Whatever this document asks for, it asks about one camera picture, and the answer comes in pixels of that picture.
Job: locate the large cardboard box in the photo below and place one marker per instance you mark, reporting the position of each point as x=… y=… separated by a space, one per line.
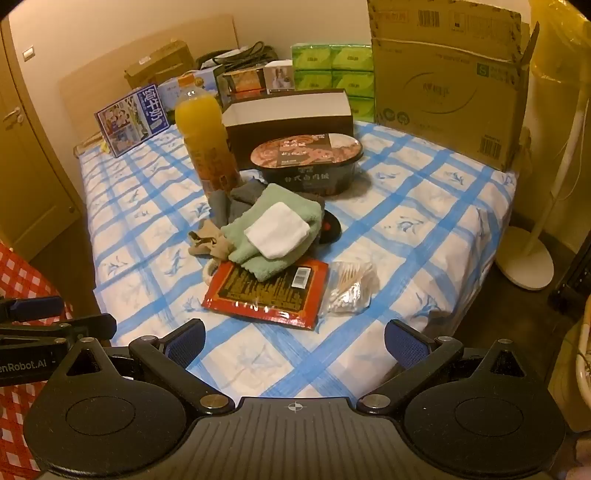
x=448 y=92

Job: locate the stack of green tissue packs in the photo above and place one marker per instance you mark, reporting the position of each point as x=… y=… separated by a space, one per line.
x=332 y=69

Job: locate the small yellow object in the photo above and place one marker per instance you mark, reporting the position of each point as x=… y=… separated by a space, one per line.
x=104 y=146

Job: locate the orange juice bottle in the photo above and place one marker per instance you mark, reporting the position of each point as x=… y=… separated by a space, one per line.
x=203 y=134

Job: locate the blue checked bed sheet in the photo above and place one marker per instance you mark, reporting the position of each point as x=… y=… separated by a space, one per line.
x=415 y=240

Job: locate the white cloth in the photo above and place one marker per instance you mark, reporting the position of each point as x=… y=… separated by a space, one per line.
x=277 y=230

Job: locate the bag of cotton swabs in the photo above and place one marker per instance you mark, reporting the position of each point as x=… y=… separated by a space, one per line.
x=348 y=288

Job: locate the black fabric item red mark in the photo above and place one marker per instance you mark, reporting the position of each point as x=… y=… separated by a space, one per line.
x=330 y=228

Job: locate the beige basket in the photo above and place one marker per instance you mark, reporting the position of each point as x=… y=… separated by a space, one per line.
x=582 y=369

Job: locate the white wall switch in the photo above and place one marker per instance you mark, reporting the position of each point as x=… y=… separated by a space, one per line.
x=28 y=53

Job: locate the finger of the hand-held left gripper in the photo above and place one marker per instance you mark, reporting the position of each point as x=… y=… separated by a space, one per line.
x=87 y=327
x=37 y=308

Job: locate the brown box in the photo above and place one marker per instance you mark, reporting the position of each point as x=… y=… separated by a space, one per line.
x=286 y=120

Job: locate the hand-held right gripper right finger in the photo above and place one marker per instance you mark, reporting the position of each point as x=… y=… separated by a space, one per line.
x=404 y=344

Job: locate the red foil packet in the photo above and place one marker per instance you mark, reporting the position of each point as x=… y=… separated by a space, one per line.
x=263 y=300

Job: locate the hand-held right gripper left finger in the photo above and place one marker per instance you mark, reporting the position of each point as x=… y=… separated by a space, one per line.
x=187 y=344

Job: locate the white standing fan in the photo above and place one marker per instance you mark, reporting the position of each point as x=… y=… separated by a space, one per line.
x=524 y=263

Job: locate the beige socks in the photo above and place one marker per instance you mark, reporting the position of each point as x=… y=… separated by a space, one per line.
x=207 y=242

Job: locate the grey towel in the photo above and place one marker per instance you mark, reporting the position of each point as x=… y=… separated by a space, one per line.
x=235 y=196

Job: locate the milk box with cow print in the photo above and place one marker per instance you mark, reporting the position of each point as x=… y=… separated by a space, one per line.
x=168 y=90

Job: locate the red checked cloth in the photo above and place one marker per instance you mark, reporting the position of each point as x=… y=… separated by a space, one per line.
x=18 y=277

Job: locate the small cardboard box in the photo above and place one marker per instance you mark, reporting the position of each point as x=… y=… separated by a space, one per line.
x=157 y=62

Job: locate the yellow plastic bag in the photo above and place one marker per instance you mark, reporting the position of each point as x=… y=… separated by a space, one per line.
x=558 y=41

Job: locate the dark instant noodle bowl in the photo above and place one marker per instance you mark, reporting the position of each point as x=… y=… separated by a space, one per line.
x=307 y=168

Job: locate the blue milk carton box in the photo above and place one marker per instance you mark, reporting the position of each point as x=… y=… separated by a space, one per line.
x=129 y=122

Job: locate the white photo print box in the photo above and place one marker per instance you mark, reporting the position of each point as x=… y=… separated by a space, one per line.
x=280 y=76

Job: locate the black object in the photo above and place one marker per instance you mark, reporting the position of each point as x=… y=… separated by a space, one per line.
x=575 y=277

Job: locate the green towel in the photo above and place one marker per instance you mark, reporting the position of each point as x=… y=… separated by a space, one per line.
x=277 y=201

